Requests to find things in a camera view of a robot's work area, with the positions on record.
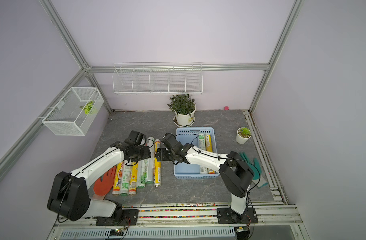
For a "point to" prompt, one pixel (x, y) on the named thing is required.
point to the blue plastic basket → (190, 135)
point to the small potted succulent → (243, 134)
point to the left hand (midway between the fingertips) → (147, 155)
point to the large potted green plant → (184, 108)
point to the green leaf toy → (87, 107)
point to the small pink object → (226, 108)
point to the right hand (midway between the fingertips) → (160, 154)
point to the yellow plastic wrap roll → (208, 143)
